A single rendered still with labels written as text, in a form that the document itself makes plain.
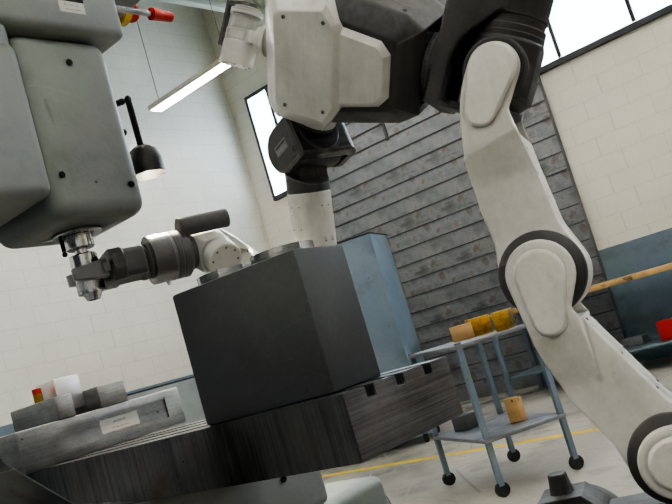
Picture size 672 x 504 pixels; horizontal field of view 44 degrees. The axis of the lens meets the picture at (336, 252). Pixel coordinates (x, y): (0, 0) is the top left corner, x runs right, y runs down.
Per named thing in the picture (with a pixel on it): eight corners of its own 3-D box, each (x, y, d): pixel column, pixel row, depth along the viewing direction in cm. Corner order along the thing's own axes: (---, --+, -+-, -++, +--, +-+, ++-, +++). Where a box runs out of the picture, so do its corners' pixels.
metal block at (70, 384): (67, 411, 155) (59, 380, 155) (85, 405, 151) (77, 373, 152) (43, 418, 150) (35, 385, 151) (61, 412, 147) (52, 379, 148)
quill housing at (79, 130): (88, 245, 157) (47, 88, 160) (153, 210, 144) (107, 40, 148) (-7, 255, 142) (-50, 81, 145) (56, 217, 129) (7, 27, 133)
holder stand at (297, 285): (259, 407, 124) (224, 279, 126) (382, 374, 112) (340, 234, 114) (206, 426, 113) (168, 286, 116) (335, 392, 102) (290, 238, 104)
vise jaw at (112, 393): (83, 414, 162) (78, 394, 162) (128, 400, 153) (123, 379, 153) (56, 422, 157) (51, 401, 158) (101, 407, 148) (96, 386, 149)
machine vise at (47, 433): (140, 433, 171) (127, 381, 172) (187, 421, 161) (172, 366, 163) (-21, 486, 143) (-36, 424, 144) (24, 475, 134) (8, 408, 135)
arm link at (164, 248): (92, 254, 150) (155, 240, 156) (106, 304, 149) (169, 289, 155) (105, 236, 139) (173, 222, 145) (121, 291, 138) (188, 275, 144)
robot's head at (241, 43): (268, 73, 162) (229, 66, 165) (279, 21, 161) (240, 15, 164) (252, 66, 156) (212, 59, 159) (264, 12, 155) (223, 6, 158)
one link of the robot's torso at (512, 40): (549, 50, 148) (485, 40, 152) (539, 31, 135) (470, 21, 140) (531, 122, 149) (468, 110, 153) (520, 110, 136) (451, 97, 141)
